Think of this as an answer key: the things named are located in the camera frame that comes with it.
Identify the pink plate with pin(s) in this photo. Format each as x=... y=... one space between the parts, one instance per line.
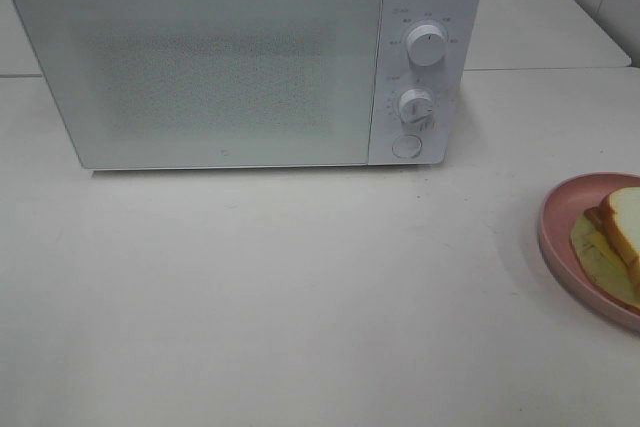
x=560 y=209

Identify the white microwave door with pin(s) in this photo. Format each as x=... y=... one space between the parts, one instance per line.
x=149 y=84

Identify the upper white power knob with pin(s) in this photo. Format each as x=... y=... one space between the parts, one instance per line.
x=426 y=43

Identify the white bread sandwich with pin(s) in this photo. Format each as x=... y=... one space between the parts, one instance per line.
x=605 y=240

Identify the lower white timer knob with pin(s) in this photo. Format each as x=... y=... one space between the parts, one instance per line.
x=415 y=106

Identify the round white door button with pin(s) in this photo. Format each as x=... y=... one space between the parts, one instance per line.
x=407 y=146

